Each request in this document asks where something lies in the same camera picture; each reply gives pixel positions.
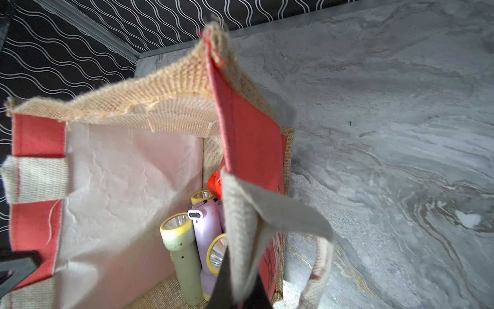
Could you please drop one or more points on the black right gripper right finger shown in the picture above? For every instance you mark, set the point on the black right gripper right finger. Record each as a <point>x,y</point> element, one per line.
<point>258,298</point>

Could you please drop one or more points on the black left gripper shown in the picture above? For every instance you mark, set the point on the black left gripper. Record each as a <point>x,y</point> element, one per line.
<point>16,267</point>

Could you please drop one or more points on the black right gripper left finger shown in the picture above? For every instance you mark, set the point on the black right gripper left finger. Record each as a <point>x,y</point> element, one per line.
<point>222,294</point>

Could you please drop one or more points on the light green flashlight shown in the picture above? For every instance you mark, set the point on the light green flashlight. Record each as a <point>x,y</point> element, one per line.
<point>179,238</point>
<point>201,196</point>

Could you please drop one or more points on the lavender flashlight yellow head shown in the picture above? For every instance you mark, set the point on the lavender flashlight yellow head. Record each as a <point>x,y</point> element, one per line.
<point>207,226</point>

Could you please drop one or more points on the red flashlight front row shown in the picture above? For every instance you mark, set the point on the red flashlight front row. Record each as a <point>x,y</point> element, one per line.
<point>214,184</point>

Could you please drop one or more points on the jute tote bag red trim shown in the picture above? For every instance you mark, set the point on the jute tote bag red trim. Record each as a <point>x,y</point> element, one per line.
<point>90,181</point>

